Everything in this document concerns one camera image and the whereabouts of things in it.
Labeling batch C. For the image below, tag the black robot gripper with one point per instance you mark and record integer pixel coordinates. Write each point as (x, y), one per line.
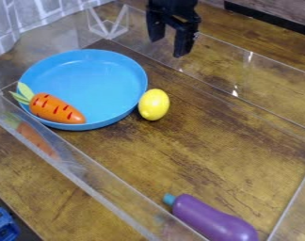
(177, 13)

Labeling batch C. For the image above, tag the orange toy carrot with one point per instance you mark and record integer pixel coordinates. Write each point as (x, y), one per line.
(46, 106)

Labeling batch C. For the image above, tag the blue round tray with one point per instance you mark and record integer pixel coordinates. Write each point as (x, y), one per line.
(99, 81)

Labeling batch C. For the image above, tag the yellow toy lemon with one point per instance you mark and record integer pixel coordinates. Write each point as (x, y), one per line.
(154, 104)

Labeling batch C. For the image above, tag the grey white curtain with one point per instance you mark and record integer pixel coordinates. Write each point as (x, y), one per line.
(23, 15)

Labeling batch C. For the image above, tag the purple toy eggplant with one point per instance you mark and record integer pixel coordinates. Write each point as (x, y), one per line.
(214, 224)

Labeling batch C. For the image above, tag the blue object at corner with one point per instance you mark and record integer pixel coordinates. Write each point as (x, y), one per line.
(8, 227)

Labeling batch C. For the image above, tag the clear acrylic barrier wall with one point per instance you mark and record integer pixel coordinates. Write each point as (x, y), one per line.
(227, 146)

